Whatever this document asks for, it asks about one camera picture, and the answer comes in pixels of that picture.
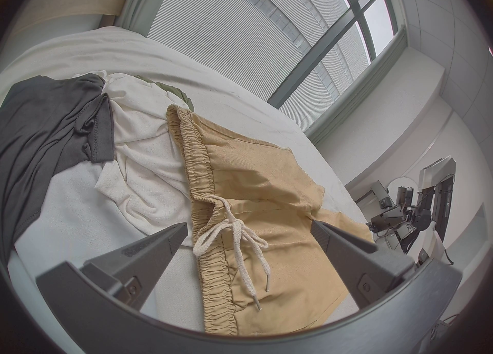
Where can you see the white garment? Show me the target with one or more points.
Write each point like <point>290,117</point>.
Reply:
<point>146,152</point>

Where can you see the black garment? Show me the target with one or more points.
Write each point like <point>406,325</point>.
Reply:
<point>46,133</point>

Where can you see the window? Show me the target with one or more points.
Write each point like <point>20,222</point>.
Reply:
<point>250,17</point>

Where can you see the olive green garment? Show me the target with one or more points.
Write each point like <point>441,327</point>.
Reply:
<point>177,92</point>

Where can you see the bed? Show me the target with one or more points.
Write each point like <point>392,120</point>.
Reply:
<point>238,112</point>

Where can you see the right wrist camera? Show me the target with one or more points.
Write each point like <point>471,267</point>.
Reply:
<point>384,202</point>

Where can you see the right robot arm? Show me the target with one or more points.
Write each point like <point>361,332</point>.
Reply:
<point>439,173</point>

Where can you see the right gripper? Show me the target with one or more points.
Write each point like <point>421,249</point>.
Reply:
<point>389,219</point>

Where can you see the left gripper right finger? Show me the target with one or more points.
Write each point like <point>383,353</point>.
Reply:
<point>362,266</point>

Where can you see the tan shorts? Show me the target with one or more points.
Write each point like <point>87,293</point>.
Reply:
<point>250,191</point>

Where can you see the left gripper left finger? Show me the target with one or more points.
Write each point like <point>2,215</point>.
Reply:
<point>134,267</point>

